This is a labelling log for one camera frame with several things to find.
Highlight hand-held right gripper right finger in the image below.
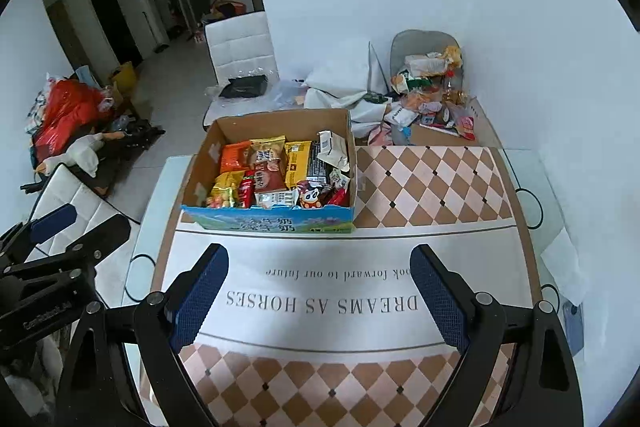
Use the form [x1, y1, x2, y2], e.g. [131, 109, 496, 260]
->
[409, 244, 586, 427]

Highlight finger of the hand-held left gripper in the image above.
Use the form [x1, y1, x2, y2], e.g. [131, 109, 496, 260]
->
[0, 203, 77, 258]
[10, 214, 132, 280]

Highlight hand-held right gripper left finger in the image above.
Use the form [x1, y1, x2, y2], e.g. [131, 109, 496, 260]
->
[50, 243, 231, 427]

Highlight white cookie packet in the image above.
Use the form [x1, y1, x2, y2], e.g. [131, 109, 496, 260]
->
[316, 130, 351, 172]

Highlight pile of assorted snacks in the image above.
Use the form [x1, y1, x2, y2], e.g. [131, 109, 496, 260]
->
[382, 47, 478, 142]

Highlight white padded chair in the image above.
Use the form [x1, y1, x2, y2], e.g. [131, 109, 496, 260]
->
[30, 163, 143, 258]
[204, 12, 280, 88]

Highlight white goose plush toy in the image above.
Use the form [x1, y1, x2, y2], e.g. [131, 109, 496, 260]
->
[42, 133, 123, 178]

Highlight yellow candy packet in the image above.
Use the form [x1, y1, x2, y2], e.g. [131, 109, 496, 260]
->
[207, 171, 246, 208]

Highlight red plastic bag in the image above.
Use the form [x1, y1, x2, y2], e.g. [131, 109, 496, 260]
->
[32, 79, 108, 160]

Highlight narrow red snack packet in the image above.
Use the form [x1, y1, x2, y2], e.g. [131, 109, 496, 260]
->
[237, 174, 257, 208]

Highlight white snack packet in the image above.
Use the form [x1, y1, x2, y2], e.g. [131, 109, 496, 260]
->
[255, 191, 300, 210]

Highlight white paper sheet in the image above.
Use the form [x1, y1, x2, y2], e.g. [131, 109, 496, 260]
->
[540, 227, 591, 303]

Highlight dark red snack packet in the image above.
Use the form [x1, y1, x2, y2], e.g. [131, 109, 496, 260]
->
[254, 167, 290, 194]

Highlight blue grey flat object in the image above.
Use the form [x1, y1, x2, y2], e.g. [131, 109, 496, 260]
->
[562, 302, 586, 355]

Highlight orange snack packet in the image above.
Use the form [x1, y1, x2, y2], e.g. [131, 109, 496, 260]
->
[220, 140, 255, 174]

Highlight panda print snack packet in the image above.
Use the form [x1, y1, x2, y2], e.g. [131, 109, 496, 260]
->
[296, 181, 325, 210]

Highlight small brown cardboard box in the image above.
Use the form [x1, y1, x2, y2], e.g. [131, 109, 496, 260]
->
[392, 99, 503, 148]

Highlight small yellow snack packet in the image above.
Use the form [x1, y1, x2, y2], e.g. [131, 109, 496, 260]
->
[249, 136, 287, 175]

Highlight large yellow snack packet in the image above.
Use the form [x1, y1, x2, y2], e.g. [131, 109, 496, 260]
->
[284, 141, 313, 190]

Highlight stack of black silver packets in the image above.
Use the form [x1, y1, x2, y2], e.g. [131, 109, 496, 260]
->
[305, 141, 331, 184]

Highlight black bag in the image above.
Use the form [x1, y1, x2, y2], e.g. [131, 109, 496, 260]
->
[219, 75, 270, 98]

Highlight clear plastic bag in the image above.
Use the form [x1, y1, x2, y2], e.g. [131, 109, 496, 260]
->
[265, 79, 308, 112]

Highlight white plastic bags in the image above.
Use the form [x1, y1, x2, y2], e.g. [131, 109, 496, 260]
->
[304, 41, 396, 138]

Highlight grey chair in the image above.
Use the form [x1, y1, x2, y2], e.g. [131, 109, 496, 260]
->
[390, 29, 463, 92]

